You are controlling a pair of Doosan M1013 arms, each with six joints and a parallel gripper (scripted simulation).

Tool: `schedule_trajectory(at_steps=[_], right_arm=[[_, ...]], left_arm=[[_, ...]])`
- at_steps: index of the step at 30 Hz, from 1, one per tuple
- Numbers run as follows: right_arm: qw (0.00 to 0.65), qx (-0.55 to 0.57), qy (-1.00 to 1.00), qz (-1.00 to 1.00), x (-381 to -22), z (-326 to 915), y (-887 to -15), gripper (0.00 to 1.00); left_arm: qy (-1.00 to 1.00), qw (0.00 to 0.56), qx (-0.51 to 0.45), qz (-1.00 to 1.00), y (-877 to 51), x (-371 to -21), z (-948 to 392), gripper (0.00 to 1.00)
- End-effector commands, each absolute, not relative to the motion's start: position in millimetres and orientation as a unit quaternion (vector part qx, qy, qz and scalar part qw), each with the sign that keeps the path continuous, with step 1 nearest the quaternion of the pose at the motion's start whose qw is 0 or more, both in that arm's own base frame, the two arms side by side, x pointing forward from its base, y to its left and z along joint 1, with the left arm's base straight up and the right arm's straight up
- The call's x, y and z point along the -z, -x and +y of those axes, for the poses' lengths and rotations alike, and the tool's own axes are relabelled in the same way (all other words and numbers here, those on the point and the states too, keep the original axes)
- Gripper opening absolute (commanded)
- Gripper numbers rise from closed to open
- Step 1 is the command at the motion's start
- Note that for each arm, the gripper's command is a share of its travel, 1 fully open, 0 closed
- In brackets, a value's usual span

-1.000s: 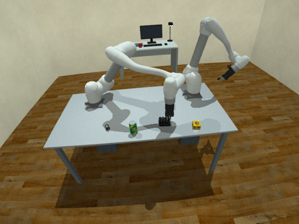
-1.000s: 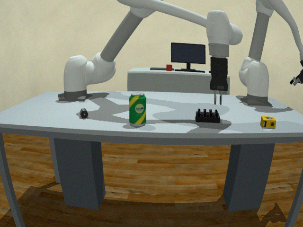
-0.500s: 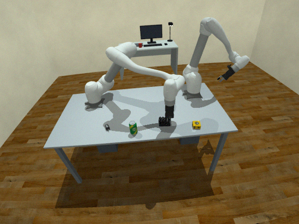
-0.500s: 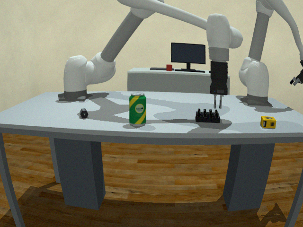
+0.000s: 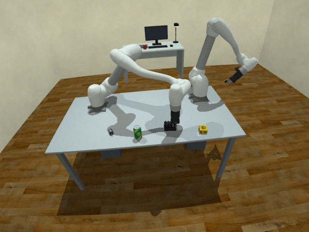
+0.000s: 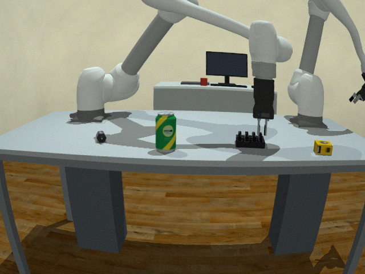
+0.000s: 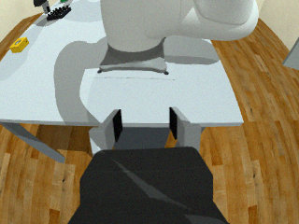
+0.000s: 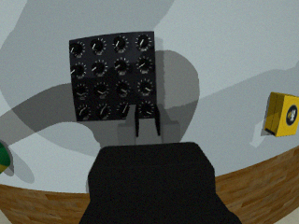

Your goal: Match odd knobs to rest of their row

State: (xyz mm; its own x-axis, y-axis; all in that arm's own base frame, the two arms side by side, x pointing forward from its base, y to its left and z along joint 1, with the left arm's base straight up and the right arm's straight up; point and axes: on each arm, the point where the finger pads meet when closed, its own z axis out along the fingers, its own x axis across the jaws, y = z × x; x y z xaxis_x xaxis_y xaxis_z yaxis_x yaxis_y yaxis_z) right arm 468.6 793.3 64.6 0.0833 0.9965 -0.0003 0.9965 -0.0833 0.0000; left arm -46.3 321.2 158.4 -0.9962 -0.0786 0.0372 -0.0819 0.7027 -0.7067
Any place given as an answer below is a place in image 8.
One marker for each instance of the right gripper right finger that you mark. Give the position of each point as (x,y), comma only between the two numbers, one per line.
(168,129)

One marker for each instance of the green and yellow drink can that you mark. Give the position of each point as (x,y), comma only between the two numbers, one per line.
(5,160)

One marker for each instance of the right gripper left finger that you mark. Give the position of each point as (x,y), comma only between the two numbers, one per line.
(128,130)

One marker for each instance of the black knob box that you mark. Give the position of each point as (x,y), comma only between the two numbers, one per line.
(113,85)

